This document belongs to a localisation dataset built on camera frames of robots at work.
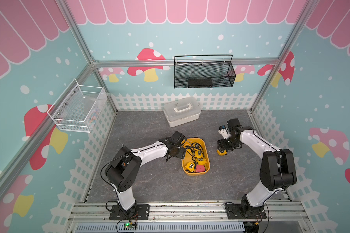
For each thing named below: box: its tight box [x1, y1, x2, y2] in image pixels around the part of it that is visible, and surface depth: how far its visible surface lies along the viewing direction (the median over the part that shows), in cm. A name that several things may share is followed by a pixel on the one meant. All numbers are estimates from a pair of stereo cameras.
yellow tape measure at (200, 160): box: [194, 155, 208, 166], surface depth 90 cm
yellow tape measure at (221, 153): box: [216, 149, 228, 156], surface depth 96 cm
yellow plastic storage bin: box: [181, 137, 210, 176], surface depth 92 cm
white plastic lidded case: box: [163, 96, 202, 128], surface depth 108 cm
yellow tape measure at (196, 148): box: [186, 142, 204, 156], surface depth 97 cm
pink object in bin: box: [195, 164, 206, 173], surface depth 89 cm
